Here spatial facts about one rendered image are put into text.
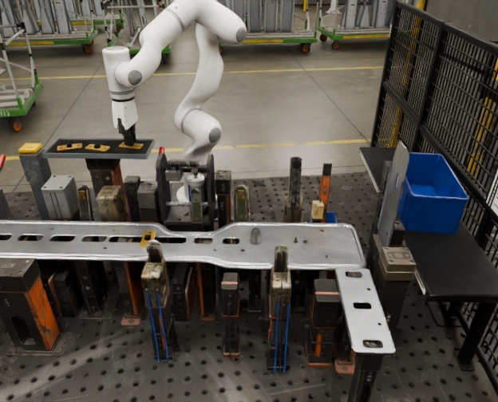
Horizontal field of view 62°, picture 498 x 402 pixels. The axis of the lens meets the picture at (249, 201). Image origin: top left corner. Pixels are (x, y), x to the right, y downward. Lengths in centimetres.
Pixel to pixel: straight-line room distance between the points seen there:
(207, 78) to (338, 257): 86
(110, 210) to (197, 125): 49
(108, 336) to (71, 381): 18
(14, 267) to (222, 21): 105
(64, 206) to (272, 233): 70
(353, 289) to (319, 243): 21
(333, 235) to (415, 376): 48
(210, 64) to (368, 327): 111
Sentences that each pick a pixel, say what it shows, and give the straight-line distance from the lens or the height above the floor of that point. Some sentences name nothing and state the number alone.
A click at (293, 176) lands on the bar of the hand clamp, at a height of 115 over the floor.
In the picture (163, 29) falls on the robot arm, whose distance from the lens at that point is 152.
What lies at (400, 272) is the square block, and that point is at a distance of 123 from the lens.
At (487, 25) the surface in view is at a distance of 332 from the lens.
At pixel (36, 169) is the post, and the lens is 173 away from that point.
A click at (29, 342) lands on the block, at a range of 153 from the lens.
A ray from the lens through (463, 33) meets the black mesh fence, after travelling 164.
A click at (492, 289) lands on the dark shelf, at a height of 103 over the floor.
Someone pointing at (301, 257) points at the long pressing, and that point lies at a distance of 126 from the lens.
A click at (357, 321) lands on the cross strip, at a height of 100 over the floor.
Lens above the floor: 181
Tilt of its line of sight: 32 degrees down
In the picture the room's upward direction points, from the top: straight up
